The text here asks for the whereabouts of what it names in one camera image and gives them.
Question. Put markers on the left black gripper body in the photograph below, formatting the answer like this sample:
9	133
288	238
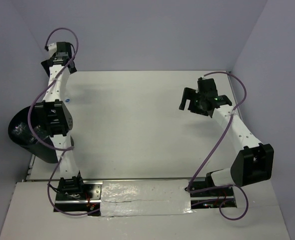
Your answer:
46	64

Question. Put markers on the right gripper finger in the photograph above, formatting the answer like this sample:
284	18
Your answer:
190	94
183	103

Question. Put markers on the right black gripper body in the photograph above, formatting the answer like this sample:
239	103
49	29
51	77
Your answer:
196	105

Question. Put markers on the clear bottle white cap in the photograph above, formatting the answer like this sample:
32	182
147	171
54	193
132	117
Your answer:
22	132

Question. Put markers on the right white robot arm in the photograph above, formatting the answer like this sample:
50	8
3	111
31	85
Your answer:
254	160

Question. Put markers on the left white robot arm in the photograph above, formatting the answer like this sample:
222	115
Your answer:
70	182

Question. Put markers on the black cylindrical bin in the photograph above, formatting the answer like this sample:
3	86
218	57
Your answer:
32	145

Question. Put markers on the silver taped cover plate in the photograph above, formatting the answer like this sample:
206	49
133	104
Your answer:
145	198

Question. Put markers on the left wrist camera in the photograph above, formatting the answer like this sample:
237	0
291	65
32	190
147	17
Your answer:
61	48

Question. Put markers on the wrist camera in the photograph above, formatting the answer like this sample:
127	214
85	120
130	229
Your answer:
207	88
61	48

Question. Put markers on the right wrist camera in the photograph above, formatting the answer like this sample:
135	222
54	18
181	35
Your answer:
207	88

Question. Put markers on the metal base rail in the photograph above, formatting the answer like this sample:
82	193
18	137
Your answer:
90	199

